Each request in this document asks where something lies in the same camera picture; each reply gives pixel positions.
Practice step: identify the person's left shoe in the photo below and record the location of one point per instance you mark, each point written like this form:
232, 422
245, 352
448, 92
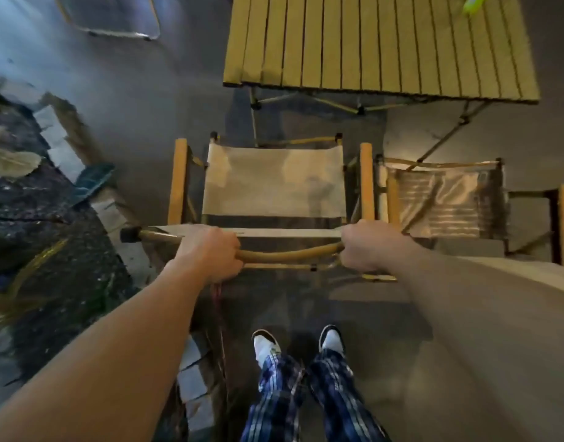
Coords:
266, 347

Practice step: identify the slatted folding table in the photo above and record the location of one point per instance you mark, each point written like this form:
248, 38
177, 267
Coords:
378, 41

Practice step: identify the person's shoe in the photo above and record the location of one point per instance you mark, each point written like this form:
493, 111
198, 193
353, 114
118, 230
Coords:
331, 340
266, 347

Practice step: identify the person's right forearm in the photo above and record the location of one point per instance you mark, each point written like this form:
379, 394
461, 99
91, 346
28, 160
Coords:
503, 336

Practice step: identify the person's right hand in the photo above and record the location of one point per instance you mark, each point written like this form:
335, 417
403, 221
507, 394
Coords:
374, 246

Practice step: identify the person's right shoe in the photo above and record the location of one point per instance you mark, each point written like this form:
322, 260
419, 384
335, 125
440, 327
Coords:
331, 340

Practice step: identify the grey stone brick border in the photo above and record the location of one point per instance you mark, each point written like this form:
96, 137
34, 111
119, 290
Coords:
65, 156

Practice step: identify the flat pale rock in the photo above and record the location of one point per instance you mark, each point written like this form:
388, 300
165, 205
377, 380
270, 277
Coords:
12, 163

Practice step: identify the blue plaid trousers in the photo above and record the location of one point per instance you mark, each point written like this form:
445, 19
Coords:
337, 395

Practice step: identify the person's left hand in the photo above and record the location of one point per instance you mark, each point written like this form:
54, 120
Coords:
208, 255

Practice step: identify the person's left forearm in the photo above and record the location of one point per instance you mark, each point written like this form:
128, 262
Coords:
102, 363

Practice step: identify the neon green flat object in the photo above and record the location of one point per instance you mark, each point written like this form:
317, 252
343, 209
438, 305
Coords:
474, 2

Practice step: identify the dark teal flat object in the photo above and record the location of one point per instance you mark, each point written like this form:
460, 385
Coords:
95, 179

